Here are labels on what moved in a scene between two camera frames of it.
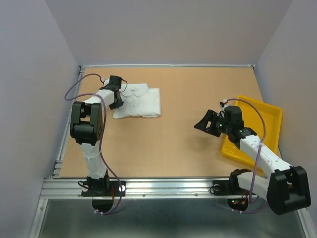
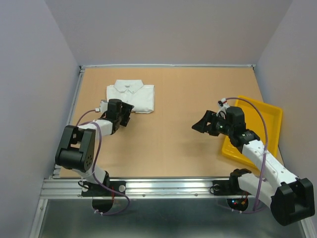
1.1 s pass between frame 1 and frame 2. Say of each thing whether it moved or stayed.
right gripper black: stayed
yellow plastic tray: stayed
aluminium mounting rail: stayed
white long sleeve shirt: moved
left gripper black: moved
